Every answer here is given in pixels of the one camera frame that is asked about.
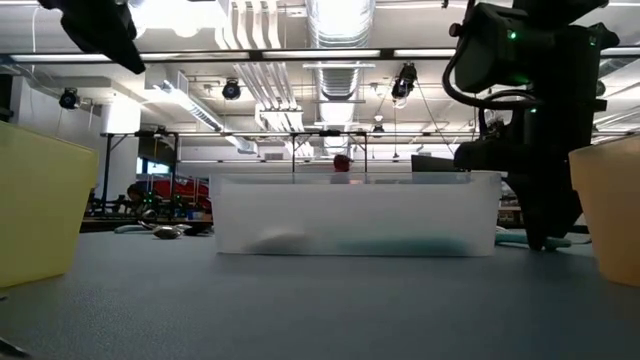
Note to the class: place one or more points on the white rectangular air duct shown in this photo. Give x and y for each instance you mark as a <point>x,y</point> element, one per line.
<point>167,82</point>

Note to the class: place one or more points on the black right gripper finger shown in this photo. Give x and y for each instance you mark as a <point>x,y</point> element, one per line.
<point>535,210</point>
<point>562,200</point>

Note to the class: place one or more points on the red background equipment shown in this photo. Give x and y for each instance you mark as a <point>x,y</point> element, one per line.
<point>185,190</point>

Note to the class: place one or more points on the yellow-green plastic bin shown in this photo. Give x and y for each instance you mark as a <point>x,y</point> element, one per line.
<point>40,200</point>

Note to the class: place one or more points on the black background monitor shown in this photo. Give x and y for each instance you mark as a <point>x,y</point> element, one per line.
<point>432,164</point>

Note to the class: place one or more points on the person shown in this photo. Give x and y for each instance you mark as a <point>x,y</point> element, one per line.
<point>135,192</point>
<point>342,162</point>

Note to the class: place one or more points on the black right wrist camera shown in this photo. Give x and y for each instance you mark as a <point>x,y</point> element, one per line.
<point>490,50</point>

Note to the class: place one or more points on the black ceiling light rail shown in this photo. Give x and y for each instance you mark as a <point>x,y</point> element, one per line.
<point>255,54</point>

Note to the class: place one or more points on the white ceiling pipes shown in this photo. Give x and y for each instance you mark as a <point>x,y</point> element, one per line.
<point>250,30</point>

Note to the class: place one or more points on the blue-grey table mat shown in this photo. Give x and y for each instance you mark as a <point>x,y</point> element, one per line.
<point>300,310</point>

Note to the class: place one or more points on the clear plastic bin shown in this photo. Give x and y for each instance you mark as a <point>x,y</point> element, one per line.
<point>350,210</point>

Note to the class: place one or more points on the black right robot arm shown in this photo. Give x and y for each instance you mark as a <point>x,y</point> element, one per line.
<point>555,10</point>

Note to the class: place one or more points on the black frame workbench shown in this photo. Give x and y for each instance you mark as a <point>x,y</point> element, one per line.
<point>293,150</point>

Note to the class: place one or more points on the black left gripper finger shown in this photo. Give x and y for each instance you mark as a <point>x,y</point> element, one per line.
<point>120,52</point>

